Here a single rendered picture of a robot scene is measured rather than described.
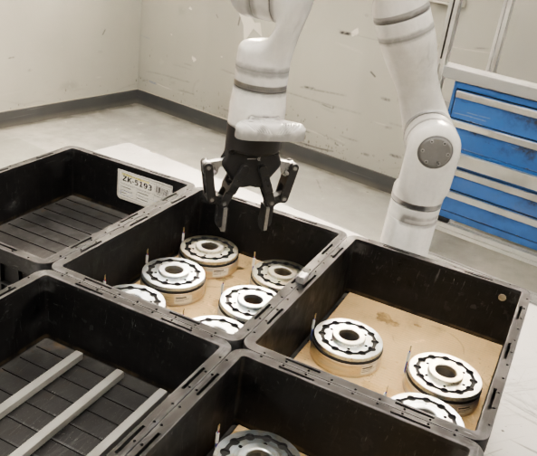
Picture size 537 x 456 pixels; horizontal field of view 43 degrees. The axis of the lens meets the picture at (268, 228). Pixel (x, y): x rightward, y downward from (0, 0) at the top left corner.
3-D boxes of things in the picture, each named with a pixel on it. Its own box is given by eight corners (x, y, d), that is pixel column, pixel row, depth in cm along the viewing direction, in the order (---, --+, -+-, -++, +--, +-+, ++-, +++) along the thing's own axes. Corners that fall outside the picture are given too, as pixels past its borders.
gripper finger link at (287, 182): (293, 164, 95) (275, 201, 96) (304, 167, 96) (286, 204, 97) (286, 156, 97) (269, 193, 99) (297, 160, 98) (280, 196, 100)
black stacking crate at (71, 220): (71, 199, 142) (71, 147, 137) (192, 242, 131) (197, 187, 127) (-99, 273, 109) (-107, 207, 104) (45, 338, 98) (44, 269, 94)
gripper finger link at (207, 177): (207, 156, 93) (216, 194, 96) (195, 159, 93) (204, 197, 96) (212, 163, 91) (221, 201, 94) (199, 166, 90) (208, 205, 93)
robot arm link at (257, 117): (238, 142, 84) (244, 92, 81) (215, 115, 93) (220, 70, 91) (306, 143, 87) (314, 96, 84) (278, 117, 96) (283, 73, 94)
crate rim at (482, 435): (348, 245, 117) (350, 232, 116) (528, 303, 106) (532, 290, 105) (235, 360, 83) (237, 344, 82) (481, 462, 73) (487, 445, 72)
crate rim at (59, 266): (198, 196, 127) (199, 185, 126) (348, 245, 117) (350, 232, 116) (45, 281, 94) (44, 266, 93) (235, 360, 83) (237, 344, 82)
